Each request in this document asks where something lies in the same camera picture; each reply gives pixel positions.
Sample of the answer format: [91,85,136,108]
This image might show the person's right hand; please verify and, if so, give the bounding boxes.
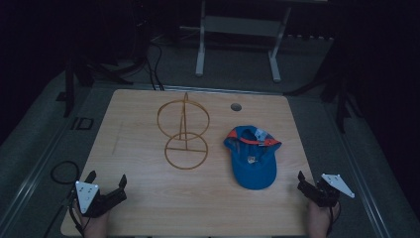
[307,199,342,238]

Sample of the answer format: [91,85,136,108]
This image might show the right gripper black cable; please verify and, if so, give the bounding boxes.
[326,204,342,237]

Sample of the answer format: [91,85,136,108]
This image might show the blue cap with orange trim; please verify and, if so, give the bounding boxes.
[223,124,282,191]

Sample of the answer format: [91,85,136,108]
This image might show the black coiled cable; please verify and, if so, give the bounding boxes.
[50,160,81,185]

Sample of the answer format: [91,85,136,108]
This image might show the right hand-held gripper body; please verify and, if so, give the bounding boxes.
[296,173,357,208]

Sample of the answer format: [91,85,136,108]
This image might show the gold wire hat stand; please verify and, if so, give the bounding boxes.
[157,91,211,172]

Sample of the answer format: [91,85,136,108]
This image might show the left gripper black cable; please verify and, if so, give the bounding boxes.
[44,184,87,238]

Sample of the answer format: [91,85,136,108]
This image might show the white metal stand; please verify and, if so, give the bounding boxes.
[179,0,330,83]

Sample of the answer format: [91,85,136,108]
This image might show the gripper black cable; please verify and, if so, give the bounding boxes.
[326,204,342,237]
[44,184,87,238]

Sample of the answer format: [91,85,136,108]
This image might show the person's left hand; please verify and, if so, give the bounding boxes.
[72,201,111,238]

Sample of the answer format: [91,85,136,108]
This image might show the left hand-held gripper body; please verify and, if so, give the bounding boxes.
[74,179,128,219]

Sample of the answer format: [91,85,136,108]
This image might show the black floor cable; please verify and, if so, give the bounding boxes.
[145,41,166,92]

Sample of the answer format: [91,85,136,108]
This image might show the black rectangular floor bracket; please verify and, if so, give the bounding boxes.
[69,116,95,131]

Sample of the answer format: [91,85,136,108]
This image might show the black tripod stand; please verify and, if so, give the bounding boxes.
[54,33,148,119]
[283,49,365,135]

